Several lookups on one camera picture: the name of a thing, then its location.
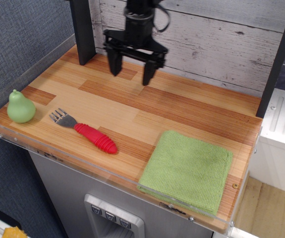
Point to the yellow object at corner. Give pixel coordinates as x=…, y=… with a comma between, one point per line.
x=13, y=232

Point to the white toy sink unit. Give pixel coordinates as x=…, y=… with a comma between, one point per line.
x=267, y=163

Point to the black right vertical post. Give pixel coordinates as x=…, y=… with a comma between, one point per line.
x=272, y=80

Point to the black vertical post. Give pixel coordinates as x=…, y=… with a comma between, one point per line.
x=272, y=80
x=83, y=30

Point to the green cloth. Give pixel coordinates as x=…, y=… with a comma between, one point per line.
x=187, y=172

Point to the silver dispenser panel with buttons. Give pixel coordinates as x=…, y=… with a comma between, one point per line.
x=109, y=221

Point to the brass screw in table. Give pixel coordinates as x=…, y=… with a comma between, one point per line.
x=235, y=186

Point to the green toy pear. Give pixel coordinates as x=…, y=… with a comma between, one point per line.
x=20, y=109

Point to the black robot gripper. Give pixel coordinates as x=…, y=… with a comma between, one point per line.
x=135, y=42

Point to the red handled metal fork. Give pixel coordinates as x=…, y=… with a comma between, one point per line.
x=100, y=140

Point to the black left vertical post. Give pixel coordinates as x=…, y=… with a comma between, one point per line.
x=83, y=30

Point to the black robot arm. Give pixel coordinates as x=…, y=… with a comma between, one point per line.
x=142, y=7

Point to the grey toy fridge cabinet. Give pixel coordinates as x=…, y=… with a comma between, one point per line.
x=67, y=188

